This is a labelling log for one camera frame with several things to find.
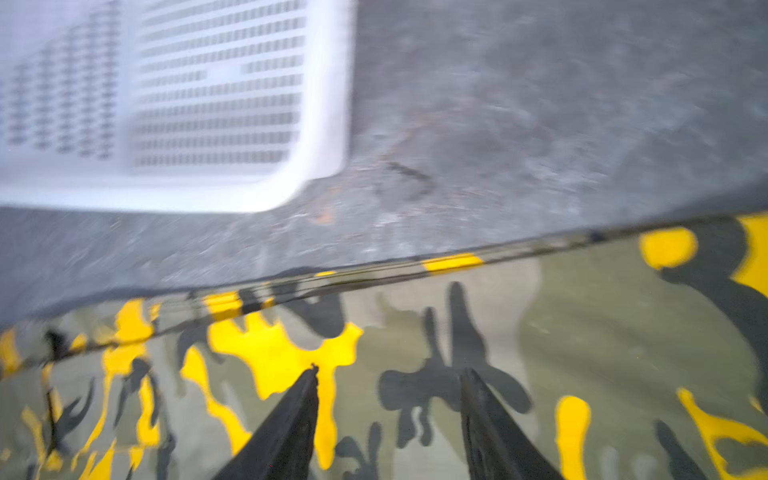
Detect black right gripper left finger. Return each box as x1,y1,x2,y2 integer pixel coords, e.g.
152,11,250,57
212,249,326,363
214,366,319,479

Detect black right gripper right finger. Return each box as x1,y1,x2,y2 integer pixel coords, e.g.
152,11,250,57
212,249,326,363
460,369,563,480

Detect camouflage yellow green trousers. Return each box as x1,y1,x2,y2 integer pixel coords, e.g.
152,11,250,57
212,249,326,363
1,212,767,479

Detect white plastic laundry basket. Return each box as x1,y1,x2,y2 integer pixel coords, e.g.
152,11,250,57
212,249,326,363
1,0,358,213

